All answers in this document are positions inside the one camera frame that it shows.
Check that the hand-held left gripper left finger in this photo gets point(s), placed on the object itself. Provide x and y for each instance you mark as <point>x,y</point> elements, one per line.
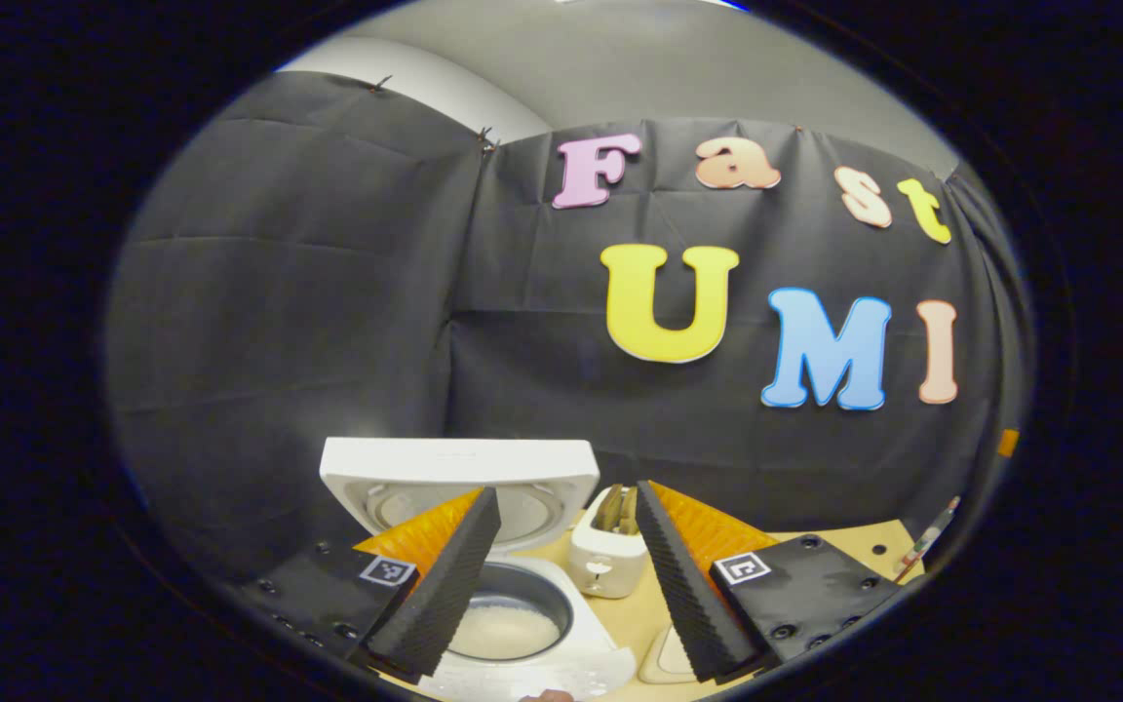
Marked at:
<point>445,595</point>

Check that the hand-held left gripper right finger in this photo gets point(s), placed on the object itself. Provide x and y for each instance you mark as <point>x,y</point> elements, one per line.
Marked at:
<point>688,595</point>

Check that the clear plastic bottle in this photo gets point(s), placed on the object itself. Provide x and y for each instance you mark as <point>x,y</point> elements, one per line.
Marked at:
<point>924,541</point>

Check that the cream chopstick holder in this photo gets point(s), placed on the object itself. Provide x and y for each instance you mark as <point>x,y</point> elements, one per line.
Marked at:
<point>605,565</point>

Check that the white rice cooker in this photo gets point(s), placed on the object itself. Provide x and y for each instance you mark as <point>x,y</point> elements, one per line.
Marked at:
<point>406,468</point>

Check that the black backdrop cloth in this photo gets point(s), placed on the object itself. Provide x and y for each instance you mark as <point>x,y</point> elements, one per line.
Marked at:
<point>328,292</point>

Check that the beige rectangular tray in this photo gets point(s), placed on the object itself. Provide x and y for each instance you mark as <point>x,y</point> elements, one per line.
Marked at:
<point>664,658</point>

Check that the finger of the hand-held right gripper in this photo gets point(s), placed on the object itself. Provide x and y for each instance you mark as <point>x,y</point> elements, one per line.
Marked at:
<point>1008,442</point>

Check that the white rice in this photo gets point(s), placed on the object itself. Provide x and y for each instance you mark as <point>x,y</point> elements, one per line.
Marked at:
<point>508,634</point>

